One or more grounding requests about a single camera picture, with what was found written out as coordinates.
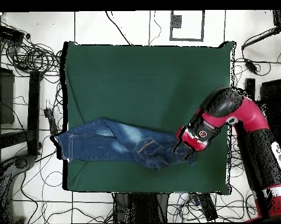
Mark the blue denim jeans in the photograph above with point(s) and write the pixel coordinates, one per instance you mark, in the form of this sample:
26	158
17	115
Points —
121	144

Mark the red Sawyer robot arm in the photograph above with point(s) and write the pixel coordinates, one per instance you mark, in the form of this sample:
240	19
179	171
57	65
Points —
252	112

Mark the dark flat panel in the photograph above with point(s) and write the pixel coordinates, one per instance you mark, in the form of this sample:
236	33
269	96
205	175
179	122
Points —
5	98
273	93

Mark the long black power strip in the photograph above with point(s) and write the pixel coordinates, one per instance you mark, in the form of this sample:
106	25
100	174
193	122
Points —
208	207

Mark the dark green table cloth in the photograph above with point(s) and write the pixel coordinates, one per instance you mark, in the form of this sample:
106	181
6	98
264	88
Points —
142	81

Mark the black stand beam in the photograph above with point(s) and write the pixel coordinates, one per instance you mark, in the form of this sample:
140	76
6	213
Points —
250	85
34	112

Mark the black power adapter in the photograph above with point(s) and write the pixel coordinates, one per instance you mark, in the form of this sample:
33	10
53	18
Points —
250	66

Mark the small grey box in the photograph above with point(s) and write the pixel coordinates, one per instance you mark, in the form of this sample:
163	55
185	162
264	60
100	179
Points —
176	21

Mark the dark grey tripod base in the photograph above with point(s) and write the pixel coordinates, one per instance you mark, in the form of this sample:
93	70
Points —
22	162

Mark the black electronics box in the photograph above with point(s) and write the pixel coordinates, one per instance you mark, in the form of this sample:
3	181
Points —
8	33

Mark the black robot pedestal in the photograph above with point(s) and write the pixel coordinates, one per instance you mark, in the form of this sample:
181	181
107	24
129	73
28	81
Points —
140	207

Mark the grey rectangular frame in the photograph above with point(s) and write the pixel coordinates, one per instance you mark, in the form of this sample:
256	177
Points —
202	25

